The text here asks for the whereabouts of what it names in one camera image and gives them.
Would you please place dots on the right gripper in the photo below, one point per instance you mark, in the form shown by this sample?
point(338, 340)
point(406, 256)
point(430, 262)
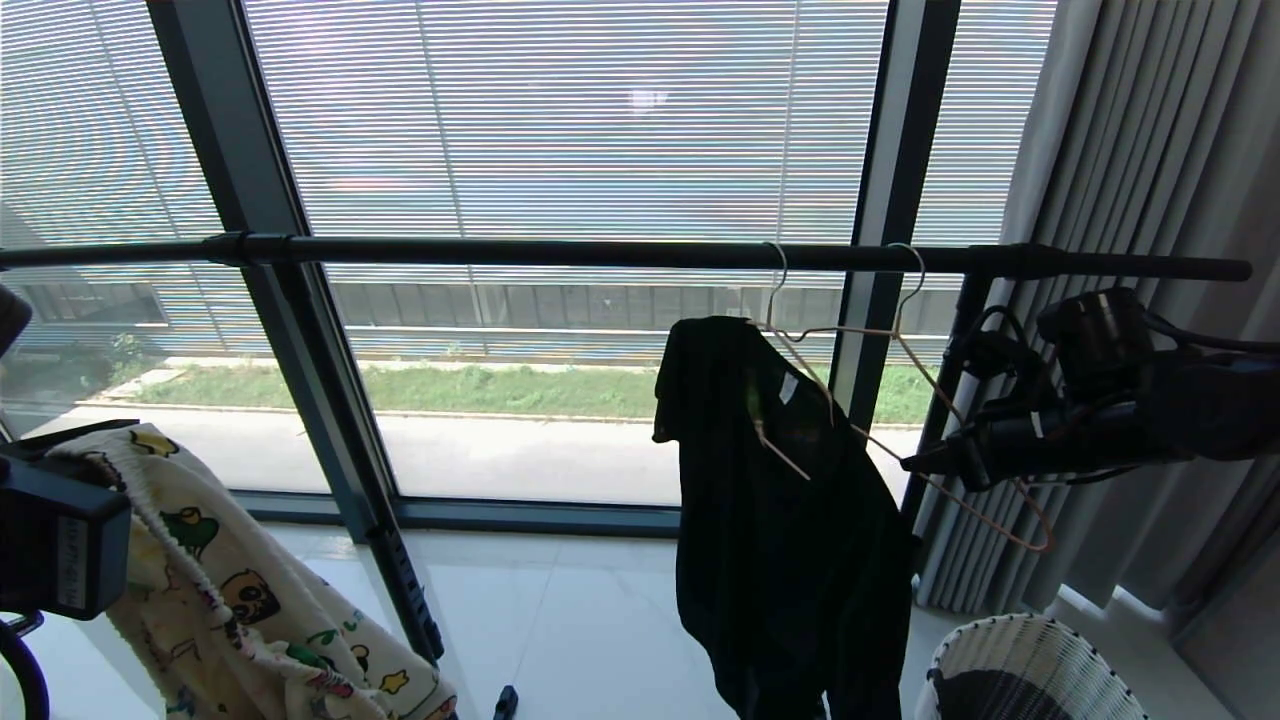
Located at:
point(1040, 445)

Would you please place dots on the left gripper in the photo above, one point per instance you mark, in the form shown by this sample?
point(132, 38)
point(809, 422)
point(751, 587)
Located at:
point(40, 540)

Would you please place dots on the pink clothes hanger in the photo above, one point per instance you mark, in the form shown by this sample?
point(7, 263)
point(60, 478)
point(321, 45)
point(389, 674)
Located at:
point(918, 275)
point(773, 275)

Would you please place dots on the cream printed garment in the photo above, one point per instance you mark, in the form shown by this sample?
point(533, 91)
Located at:
point(250, 620)

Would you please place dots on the black garment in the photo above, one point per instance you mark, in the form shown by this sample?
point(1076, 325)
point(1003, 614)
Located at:
point(780, 560)

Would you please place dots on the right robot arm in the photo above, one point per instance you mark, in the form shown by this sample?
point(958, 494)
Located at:
point(1200, 410)

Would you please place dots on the white laundry basket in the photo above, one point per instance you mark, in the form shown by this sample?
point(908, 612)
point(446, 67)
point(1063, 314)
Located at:
point(1030, 640)

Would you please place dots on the black clothes rack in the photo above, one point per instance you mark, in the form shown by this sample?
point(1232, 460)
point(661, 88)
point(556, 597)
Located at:
point(500, 250)

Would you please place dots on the beige curtain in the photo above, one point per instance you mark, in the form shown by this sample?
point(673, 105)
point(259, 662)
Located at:
point(1150, 150)

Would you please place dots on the window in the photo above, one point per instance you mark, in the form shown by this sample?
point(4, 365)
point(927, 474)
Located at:
point(550, 120)

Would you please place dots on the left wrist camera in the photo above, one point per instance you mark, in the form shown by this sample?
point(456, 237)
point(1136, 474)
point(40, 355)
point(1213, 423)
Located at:
point(10, 320)

